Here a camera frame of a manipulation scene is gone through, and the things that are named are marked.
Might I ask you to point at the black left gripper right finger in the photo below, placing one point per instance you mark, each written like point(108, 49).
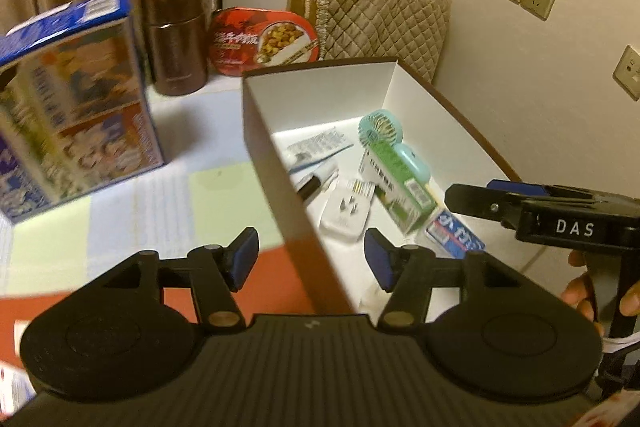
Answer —
point(409, 274)

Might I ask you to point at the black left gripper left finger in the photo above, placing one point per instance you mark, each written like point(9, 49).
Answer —
point(212, 273)

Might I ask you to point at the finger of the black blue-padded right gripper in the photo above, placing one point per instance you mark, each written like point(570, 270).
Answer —
point(498, 201)

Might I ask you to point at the person's right hand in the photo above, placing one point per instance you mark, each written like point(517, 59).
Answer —
point(578, 294)

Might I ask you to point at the blue white toothpaste box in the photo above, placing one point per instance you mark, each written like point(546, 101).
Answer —
point(452, 235)

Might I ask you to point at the green white carton box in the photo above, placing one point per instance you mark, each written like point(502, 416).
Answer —
point(405, 198)

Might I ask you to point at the white power adapter plug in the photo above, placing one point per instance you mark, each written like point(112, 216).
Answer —
point(347, 209)

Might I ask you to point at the pastel checkered tablecloth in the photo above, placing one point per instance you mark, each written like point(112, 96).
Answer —
point(206, 193)

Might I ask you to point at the teal handheld mini fan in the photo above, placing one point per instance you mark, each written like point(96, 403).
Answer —
point(381, 125)

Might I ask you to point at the brown white open cardboard box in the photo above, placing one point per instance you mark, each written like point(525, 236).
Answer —
point(285, 104)

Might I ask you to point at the folded printed paper leaflet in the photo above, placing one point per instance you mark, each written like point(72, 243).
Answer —
point(314, 149)

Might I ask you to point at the blue printed cardboard box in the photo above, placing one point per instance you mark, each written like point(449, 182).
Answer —
point(74, 113)

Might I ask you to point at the beige quilted chair cover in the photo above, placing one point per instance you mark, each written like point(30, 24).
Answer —
point(412, 30)

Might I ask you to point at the red instant food bowl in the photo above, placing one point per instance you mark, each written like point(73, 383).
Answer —
point(244, 39)

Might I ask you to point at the brown cylindrical thermos jar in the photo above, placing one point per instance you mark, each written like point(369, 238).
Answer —
point(174, 35)

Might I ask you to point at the beige wall switch plate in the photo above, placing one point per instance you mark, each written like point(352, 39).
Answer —
point(627, 72)

